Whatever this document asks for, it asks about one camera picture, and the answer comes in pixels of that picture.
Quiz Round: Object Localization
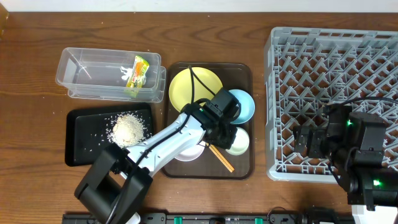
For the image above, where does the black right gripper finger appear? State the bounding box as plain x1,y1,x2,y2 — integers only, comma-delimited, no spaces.
307,129,325,157
293,126,308,153

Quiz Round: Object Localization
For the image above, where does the black rail with green clips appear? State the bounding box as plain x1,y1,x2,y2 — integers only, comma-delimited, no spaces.
62,206,355,224

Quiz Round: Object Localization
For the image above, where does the clear plastic bin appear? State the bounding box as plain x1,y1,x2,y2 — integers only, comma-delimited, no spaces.
55,47,166,103

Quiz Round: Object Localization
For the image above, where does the pile of white rice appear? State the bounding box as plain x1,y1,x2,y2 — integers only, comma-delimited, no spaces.
106,113,152,148

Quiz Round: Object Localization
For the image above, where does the cream white cup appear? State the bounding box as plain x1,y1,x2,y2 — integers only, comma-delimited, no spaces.
226,127,249,156

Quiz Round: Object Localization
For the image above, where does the green yellow snack wrapper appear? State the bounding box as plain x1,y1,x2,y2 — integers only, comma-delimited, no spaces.
126,55,150,98

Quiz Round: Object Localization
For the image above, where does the grey plastic dishwasher rack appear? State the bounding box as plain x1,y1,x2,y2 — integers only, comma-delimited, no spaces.
264,27,397,184

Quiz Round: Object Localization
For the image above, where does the brown plastic serving tray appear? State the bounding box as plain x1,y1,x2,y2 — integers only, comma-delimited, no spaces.
162,62,254,180

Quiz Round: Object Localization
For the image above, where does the light blue bowl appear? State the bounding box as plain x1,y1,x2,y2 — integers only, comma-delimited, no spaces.
229,89,255,124

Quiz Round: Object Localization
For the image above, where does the crumpled white tissue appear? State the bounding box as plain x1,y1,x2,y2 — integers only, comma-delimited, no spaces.
120,67,133,81

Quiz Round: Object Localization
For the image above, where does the wooden chopstick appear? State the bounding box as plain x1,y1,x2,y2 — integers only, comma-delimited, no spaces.
208,143,236,172
206,143,234,172

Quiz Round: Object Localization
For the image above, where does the black plastic tray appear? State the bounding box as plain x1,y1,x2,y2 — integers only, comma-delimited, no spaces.
65,103,154,167

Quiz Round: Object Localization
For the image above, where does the yellow plate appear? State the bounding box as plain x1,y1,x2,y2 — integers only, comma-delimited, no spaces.
169,67,223,112

